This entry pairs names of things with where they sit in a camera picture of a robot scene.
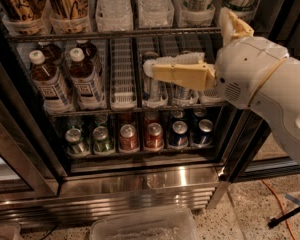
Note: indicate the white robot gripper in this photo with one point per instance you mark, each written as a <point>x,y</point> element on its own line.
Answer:
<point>247,71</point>

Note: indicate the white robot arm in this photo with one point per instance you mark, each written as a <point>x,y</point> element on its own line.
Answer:
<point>277,101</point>

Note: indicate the empty white shelf tray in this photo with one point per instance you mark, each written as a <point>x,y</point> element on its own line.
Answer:
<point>122,81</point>

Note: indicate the tea bottle back right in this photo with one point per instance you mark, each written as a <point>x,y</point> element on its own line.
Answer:
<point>91,52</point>

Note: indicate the tea bottle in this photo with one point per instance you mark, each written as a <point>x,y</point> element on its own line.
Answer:
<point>50,83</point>
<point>86,75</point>
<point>52,52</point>
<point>91,52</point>

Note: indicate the tea bottle front right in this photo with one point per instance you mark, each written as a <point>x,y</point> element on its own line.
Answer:
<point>86,75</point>

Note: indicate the brown drink bottle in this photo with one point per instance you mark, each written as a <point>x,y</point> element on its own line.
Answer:
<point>24,13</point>
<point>70,16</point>

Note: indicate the stainless steel display fridge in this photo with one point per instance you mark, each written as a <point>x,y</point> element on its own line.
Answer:
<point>42,183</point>

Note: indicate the tea bottle back left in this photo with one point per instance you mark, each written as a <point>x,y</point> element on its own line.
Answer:
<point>52,52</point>

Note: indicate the tea bottle front left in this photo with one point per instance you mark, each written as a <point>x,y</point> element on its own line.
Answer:
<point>50,83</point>

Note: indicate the brown drink bottle far left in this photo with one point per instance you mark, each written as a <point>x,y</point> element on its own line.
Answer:
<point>24,13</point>

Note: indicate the empty white tray right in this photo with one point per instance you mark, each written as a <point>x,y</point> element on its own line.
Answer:
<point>203,43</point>

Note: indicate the green label can left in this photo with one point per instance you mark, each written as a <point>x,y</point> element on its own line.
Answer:
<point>194,13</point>

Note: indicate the silver tall can front right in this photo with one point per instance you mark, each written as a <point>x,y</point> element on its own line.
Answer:
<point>182,93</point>

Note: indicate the silver tall can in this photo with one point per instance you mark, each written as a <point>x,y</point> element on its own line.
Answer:
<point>182,93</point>
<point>151,89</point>
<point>149,55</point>

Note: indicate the silver tall can back left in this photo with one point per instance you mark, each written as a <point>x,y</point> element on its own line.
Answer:
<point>149,55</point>

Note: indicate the silver tall can front left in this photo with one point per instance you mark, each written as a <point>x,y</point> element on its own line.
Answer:
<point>151,89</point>

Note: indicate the blue soda can front right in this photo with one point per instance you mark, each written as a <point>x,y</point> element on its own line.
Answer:
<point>203,133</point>

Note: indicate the blue soda can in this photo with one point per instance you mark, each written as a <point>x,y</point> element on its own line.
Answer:
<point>203,133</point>
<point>178,136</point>

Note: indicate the blue soda can front left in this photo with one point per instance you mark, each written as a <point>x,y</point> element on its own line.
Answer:
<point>178,136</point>

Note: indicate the red soda can front right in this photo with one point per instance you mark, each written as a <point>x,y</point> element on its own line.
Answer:
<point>154,136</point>

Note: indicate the red soda can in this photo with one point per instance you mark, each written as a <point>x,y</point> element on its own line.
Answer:
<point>154,136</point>
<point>128,137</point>

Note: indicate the red soda can front left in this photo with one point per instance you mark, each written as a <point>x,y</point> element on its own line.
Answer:
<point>128,137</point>

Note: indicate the green soda can front right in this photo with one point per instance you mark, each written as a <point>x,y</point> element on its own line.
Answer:
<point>102,141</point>

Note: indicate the green soda can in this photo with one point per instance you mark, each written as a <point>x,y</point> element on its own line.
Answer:
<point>102,141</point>
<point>76,142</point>

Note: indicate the green soda can front left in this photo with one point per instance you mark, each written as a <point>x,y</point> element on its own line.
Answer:
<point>76,142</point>

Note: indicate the clear plastic bin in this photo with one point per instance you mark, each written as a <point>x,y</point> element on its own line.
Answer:
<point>160,223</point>

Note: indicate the black stand leg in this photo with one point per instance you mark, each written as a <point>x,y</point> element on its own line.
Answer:
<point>276,221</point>

